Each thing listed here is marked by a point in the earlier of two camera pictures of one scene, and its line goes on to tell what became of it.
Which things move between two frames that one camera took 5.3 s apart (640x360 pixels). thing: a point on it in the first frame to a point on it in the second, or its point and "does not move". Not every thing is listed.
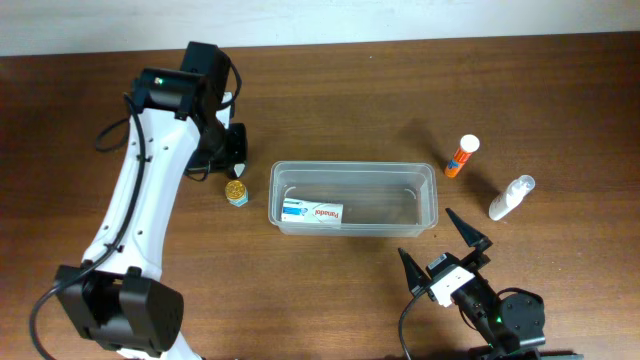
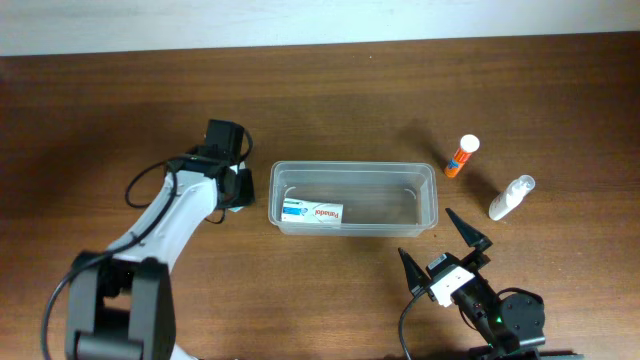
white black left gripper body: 236,145 to 245,187
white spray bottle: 511,197 does not move
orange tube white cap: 468,144 does not move
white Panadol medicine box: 301,211 does not move
